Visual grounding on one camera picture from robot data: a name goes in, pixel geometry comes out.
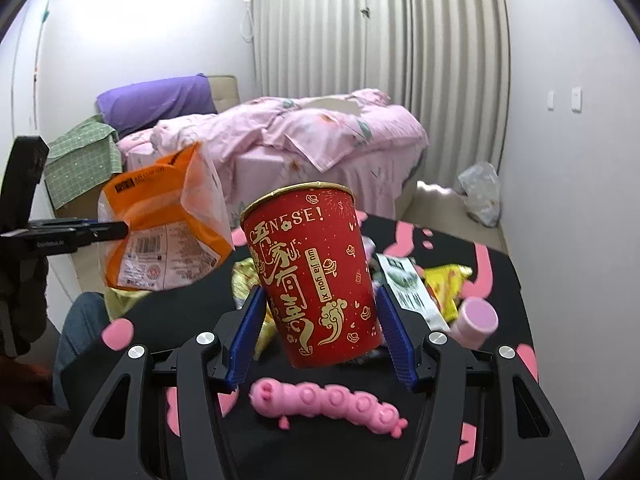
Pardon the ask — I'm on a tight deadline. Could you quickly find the wall switch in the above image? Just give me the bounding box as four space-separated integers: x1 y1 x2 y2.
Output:
570 87 582 113

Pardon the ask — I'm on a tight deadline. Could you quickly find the yellow red snack packet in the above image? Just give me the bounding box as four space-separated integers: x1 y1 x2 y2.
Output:
423 263 473 324

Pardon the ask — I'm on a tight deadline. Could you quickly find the red paper cup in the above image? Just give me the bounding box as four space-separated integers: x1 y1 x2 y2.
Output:
240 182 383 368

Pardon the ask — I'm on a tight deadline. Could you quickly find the pink floral bed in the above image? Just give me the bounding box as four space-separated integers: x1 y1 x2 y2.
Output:
117 89 428 226

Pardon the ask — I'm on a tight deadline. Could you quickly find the yellow noodle snack bag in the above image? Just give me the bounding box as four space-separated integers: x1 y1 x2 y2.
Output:
231 258 277 361

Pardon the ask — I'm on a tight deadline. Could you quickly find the green white milk pouch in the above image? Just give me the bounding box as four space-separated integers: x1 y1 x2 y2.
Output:
376 254 449 333

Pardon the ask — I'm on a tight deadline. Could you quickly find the green checked cloth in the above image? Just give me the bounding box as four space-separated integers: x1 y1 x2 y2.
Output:
44 114 122 210

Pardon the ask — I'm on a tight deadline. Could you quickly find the beige pleated curtain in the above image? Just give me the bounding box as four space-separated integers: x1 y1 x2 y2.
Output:
253 0 510 186

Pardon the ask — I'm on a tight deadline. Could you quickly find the orange snack bag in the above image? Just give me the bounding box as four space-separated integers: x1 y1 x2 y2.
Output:
98 142 233 292

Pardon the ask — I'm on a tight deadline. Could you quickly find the pink cylinder container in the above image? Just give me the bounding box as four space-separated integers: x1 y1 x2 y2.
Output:
449 297 499 350

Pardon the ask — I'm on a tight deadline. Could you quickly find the wooden nightstand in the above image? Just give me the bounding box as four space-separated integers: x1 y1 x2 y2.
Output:
47 177 115 219

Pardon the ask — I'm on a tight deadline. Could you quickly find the person's jeans leg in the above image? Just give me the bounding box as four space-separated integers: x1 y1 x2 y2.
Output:
52 292 110 410

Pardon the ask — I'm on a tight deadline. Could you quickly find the black pink patterned tablecloth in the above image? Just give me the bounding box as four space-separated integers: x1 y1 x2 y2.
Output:
60 213 540 480

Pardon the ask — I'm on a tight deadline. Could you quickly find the pink pig toy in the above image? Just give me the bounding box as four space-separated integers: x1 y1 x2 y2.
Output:
248 378 409 439

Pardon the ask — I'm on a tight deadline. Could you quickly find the yellow bag lined trash bin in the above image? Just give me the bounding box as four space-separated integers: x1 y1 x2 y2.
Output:
103 287 150 321

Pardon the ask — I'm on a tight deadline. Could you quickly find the white plastic bag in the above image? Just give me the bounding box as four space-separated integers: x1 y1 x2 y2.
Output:
458 162 501 228

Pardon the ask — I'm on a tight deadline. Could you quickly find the wall socket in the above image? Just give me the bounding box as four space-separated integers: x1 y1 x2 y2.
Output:
546 90 555 112

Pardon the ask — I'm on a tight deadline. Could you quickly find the purple pillow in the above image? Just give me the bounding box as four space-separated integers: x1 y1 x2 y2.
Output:
96 74 217 138

